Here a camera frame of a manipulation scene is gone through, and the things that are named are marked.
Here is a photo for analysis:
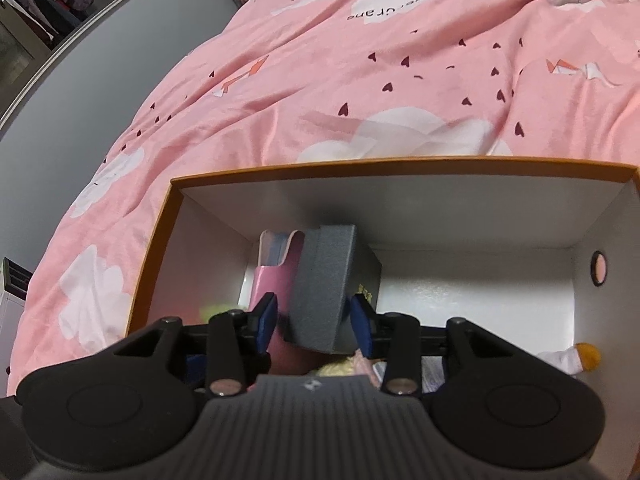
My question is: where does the dark grey gift box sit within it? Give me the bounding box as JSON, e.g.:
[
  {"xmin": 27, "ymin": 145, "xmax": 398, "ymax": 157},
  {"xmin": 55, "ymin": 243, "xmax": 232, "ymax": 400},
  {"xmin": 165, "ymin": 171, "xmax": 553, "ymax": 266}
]
[{"xmin": 284, "ymin": 224, "xmax": 382, "ymax": 354}]

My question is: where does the cream crochet bunny doll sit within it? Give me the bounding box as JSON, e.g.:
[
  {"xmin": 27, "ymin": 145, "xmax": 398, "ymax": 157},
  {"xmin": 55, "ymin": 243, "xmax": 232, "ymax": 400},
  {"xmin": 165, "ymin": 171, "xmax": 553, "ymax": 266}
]
[{"xmin": 309, "ymin": 350, "xmax": 382, "ymax": 389}]

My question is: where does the window frame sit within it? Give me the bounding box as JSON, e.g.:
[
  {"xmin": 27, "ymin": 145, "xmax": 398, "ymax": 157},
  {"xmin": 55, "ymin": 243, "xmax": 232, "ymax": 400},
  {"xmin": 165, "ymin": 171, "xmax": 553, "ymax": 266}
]
[{"xmin": 1, "ymin": 0, "xmax": 115, "ymax": 110}]

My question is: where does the duck plush toy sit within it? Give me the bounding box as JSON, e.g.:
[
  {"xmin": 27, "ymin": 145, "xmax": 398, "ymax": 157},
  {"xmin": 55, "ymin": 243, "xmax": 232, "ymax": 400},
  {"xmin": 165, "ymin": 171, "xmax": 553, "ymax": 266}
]
[{"xmin": 537, "ymin": 342, "xmax": 602, "ymax": 376}]

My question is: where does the pink printed bed cover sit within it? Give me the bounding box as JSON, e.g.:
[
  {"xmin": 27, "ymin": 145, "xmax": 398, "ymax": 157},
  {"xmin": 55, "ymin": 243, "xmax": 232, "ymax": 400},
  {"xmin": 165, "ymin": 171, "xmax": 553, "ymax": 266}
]
[{"xmin": 8, "ymin": 0, "xmax": 639, "ymax": 390}]

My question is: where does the pink phone case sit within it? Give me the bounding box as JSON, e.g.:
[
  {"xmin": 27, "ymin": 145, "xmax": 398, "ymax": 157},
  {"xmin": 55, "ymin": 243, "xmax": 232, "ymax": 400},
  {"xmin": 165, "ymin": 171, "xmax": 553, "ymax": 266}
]
[{"xmin": 250, "ymin": 230, "xmax": 307, "ymax": 375}]

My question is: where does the orange cardboard box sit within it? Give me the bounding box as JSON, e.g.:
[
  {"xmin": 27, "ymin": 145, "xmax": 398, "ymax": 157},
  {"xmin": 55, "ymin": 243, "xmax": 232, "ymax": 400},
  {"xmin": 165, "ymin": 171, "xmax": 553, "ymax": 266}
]
[{"xmin": 124, "ymin": 155, "xmax": 640, "ymax": 396}]

